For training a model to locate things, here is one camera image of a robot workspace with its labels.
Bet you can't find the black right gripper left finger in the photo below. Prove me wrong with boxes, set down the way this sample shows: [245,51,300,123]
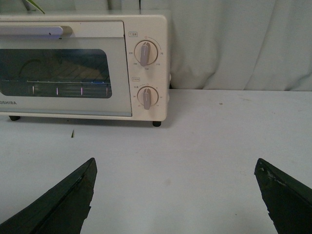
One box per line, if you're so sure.
[0,158,97,234]

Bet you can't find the lower timer knob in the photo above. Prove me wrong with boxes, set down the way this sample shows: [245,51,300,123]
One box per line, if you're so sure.
[137,86,158,110]

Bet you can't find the white background curtain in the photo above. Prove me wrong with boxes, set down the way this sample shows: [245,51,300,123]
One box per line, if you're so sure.
[0,0,312,92]

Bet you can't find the cream Toshiba toaster oven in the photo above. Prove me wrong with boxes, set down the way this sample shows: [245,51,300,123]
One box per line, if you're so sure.
[0,10,171,126]

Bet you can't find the upper temperature knob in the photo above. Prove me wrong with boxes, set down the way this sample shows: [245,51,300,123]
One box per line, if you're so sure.
[134,40,158,67]

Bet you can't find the green plant leaf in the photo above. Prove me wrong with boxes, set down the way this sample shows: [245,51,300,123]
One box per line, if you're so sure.
[22,0,45,14]

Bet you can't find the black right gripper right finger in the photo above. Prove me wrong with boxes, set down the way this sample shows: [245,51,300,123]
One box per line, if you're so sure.
[254,158,312,234]

